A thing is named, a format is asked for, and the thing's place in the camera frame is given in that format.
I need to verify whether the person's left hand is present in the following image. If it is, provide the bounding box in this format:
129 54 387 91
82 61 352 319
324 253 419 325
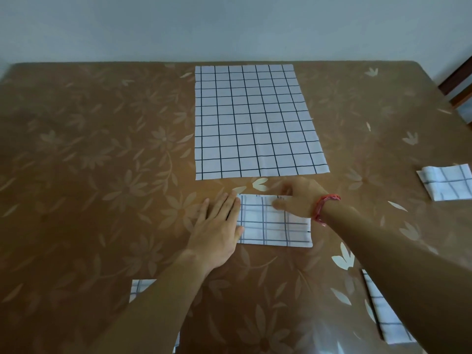
186 191 245 274

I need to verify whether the person's right hand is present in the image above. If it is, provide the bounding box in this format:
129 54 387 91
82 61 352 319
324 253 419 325
271 177 329 220

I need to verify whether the single grid paper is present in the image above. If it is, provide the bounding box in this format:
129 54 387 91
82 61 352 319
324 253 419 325
236 194 313 249
362 268 417 345
129 279 180 349

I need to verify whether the person's right forearm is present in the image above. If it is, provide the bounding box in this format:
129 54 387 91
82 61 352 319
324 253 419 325
321 202 472 354

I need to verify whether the person's left forearm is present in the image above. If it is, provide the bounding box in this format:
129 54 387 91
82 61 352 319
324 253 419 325
88 252 211 354

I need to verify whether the wooden table with floral cover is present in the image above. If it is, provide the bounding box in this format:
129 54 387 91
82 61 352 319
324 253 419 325
0 61 472 354

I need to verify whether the red string bracelet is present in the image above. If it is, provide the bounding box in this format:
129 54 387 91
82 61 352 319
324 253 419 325
311 194 342 227

